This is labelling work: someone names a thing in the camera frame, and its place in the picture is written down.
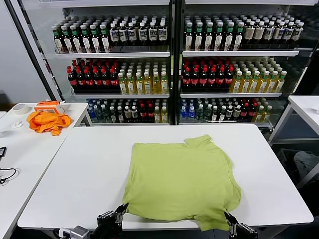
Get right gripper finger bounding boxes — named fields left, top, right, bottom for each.
left=231, top=216, right=258, bottom=235
left=224, top=211, right=237, bottom=237

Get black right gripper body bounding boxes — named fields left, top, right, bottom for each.
left=234, top=228, right=259, bottom=239

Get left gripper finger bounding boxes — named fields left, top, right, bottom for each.
left=115, top=203, right=129, bottom=225
left=97, top=204, right=125, bottom=221

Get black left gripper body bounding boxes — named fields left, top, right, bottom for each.
left=89, top=218, right=123, bottom=239

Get green t-shirt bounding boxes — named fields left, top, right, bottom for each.
left=122, top=134, right=243, bottom=232

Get large white work table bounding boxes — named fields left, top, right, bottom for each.
left=16, top=123, right=315, bottom=231

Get grey bag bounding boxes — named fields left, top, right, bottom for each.
left=293, top=150, right=319, bottom=181

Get white side table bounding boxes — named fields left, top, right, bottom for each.
left=0, top=131, right=67, bottom=239
left=268, top=95, right=319, bottom=145
left=0, top=102, right=93, bottom=140

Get orange cloth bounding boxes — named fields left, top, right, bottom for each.
left=26, top=111, right=72, bottom=136

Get orange and white box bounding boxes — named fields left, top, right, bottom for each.
left=33, top=100, right=66, bottom=115

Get beige masking tape roll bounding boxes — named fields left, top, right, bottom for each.
left=11, top=103, right=32, bottom=116

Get white drinks shelf unit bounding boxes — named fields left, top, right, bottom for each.
left=174, top=0, right=319, bottom=129
left=23, top=0, right=175, bottom=126

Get green-cap dark tea bottle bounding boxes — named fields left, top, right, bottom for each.
left=184, top=22, right=194, bottom=52
left=233, top=22, right=245, bottom=51
left=204, top=22, right=214, bottom=52
left=214, top=21, right=224, bottom=52
left=79, top=24, right=92, bottom=54
left=99, top=23, right=111, bottom=53
left=61, top=24, right=73, bottom=54
left=194, top=22, right=204, bottom=52
left=51, top=25, right=63, bottom=54
left=89, top=23, right=101, bottom=53
left=69, top=24, right=82, bottom=54
left=223, top=22, right=235, bottom=52

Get blue-label dark drink bottle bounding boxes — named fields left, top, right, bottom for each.
left=127, top=22, right=137, bottom=47
left=273, top=21, right=286, bottom=46
left=291, top=22, right=305, bottom=46
left=148, top=21, right=159, bottom=46
left=282, top=22, right=295, bottom=46
left=158, top=21, right=168, bottom=46
left=109, top=22, right=120, bottom=47
left=118, top=22, right=129, bottom=47
left=263, top=21, right=276, bottom=46
left=138, top=22, right=148, bottom=46

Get beige-label dark drink bottle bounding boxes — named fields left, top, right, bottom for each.
left=243, top=21, right=256, bottom=46
left=253, top=21, right=266, bottom=46

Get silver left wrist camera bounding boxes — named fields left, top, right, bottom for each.
left=71, top=225, right=90, bottom=239

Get thin black table cable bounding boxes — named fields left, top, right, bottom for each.
left=0, top=167, right=21, bottom=186

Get black slanted frame pole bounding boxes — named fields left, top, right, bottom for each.
left=4, top=0, right=63, bottom=102

